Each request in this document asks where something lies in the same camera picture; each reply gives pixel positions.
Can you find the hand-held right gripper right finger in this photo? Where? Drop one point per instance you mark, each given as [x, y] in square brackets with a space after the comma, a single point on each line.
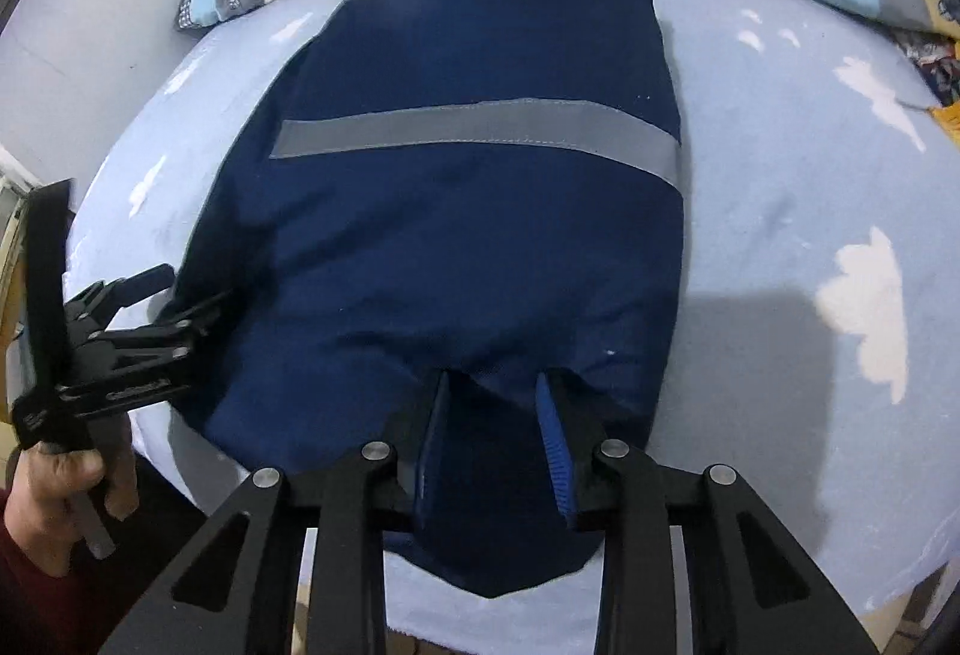
[555, 452]

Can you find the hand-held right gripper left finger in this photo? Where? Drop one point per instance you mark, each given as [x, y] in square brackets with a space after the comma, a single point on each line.
[431, 467]

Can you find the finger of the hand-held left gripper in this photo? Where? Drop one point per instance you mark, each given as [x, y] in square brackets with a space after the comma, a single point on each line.
[165, 336]
[120, 291]

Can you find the navy blue work jacket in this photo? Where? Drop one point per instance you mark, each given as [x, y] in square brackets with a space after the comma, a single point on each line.
[465, 250]

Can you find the person's left forearm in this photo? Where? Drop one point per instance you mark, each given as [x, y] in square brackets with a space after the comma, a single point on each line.
[26, 602]

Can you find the pile of colourful clothes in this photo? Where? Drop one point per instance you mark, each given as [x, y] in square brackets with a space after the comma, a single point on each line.
[934, 66]

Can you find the person's left hand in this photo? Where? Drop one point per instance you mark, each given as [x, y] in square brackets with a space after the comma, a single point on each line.
[49, 512]

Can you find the white metal rack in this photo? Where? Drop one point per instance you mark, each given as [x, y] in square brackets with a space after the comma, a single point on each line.
[19, 197]

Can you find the light blue cloud-print bed sheet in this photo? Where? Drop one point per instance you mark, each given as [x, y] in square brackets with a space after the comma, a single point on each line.
[787, 212]

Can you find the yellow floral scarf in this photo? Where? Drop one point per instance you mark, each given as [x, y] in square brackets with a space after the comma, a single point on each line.
[946, 126]

